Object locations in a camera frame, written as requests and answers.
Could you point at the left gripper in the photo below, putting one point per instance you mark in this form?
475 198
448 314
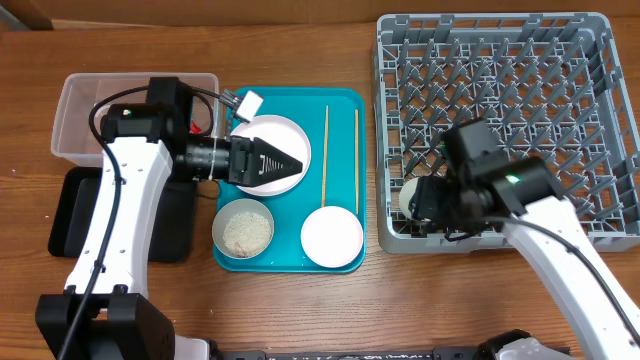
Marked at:
249 160

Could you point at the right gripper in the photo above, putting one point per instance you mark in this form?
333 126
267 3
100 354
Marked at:
425 198

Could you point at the grey bowl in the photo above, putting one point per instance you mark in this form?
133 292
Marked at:
226 212

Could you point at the wooden chopstick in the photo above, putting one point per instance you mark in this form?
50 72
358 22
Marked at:
356 160
325 157

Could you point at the white cup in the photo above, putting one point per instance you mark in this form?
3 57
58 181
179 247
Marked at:
406 194

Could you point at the white rice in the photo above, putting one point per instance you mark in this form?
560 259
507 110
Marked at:
247 234

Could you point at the red snack wrapper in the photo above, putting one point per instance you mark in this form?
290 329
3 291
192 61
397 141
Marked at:
195 129

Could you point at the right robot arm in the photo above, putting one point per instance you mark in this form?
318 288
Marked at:
482 189

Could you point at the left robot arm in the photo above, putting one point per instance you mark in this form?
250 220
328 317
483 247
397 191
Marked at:
104 311

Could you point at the large white plate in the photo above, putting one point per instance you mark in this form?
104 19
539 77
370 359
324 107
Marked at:
285 135

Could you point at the teal serving tray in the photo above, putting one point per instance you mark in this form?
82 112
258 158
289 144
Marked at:
306 107

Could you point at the black plastic tray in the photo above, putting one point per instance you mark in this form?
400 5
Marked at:
173 227

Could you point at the grey dish rack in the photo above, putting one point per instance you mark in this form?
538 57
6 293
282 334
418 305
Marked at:
549 85

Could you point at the clear plastic bin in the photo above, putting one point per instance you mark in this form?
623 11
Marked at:
71 136

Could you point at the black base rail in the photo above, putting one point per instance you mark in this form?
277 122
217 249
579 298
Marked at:
438 353

